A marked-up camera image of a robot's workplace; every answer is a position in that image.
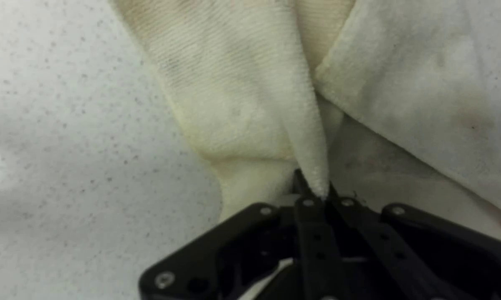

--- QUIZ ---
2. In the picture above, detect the stained white cloth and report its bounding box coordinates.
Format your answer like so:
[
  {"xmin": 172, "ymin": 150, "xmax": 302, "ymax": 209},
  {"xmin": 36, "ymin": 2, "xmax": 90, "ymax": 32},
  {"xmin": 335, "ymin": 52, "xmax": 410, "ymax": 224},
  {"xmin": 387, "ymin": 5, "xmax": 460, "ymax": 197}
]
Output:
[{"xmin": 106, "ymin": 0, "xmax": 501, "ymax": 247}]

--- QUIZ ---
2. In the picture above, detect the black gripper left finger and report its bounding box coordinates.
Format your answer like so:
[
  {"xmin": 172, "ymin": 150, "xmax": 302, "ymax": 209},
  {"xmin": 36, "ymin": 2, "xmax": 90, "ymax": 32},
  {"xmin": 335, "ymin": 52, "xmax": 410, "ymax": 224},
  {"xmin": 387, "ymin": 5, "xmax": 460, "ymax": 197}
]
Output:
[{"xmin": 136, "ymin": 169, "xmax": 347, "ymax": 300}]

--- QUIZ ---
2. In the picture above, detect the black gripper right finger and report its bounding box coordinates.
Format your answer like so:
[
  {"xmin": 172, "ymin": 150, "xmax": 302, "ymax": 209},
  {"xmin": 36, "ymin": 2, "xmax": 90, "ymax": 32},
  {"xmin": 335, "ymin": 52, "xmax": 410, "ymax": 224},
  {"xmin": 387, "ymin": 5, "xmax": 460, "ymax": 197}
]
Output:
[{"xmin": 322, "ymin": 185, "xmax": 501, "ymax": 300}]

